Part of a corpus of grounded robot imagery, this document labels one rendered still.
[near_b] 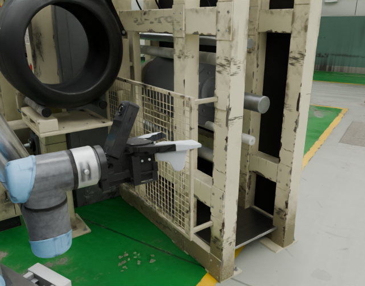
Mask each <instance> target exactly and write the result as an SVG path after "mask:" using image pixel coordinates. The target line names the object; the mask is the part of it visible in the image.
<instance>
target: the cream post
mask: <svg viewBox="0 0 365 286"><path fill-rule="evenodd" d="M27 31H28V38H29V44H26V50H27V58H28V65H30V64H31V65H32V72H33V73H34V75H35V76H36V77H37V78H38V79H39V80H40V81H41V82H42V83H47V84H57V83H60V80H59V75H58V65H57V55H56V46H55V40H54V31H53V21H52V11H51V6H50V5H49V6H47V7H44V8H43V9H42V10H40V11H39V12H38V13H37V14H36V15H35V16H34V17H33V18H32V20H31V21H30V23H29V25H28V27H27ZM25 42H26V38H25ZM48 108H49V109H50V110H51V112H52V113H59V112H63V109H58V108H51V107H48ZM39 141H40V149H41V154H46V153H52V152H59V151H63V150H67V143H66V134H59V135H55V136H49V137H43V138H40V137H39ZM66 194H67V202H68V207H69V216H70V224H71V228H72V229H74V228H76V222H75V212H74V202H73V193H72V190H71V191H67V192H66Z"/></svg>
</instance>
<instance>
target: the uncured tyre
mask: <svg viewBox="0 0 365 286"><path fill-rule="evenodd" d="M49 5H55V6H58V7H61V8H63V9H65V10H67V11H68V12H70V13H71V14H73V15H74V16H75V17H76V18H77V19H78V20H79V22H80V23H81V25H82V26H83V28H84V30H85V33H86V36H87V40H88V55H87V59H86V62H85V64H84V66H83V67H82V69H81V71H80V72H79V73H78V74H77V75H76V76H75V77H73V78H72V79H70V80H68V81H66V82H62V83H57V84H47V83H42V82H41V81H40V80H39V79H38V78H37V77H36V76H35V75H34V73H33V72H32V70H31V68H30V67H29V65H28V62H27V59H26V56H25V51H24V38H25V34H26V30H27V27H28V25H29V23H30V21H31V20H32V18H33V17H34V16H35V15H36V14H37V13H38V12H39V11H40V10H42V9H43V8H44V7H47V6H49ZM0 27H1V31H0V71H1V73H2V74H3V76H4V77H5V78H6V80H7V81H8V82H9V83H10V84H11V85H12V86H13V87H14V88H16V89H17V90H18V91H19V92H21V93H22V94H24V95H25V96H26V97H28V98H30V99H31V100H33V101H34V102H36V103H38V104H41V105H43V106H47V107H51V108H58V109H70V108H77V107H81V106H85V105H87V104H90V103H92V102H94V101H95V100H97V99H99V98H100V97H101V96H102V95H104V94H105V93H106V92H107V91H108V89H109V88H110V87H111V86H112V84H113V83H114V81H115V79H116V78H117V76H118V73H119V71H120V67H121V63H122V57H123V43H122V36H121V32H120V28H119V26H118V23H117V21H116V19H115V17H114V15H113V14H112V12H111V11H110V9H109V8H108V7H107V5H106V4H105V3H104V2H103V1H102V0H5V2H4V3H3V4H2V6H1V7H0ZM5 75H6V76H5Z"/></svg>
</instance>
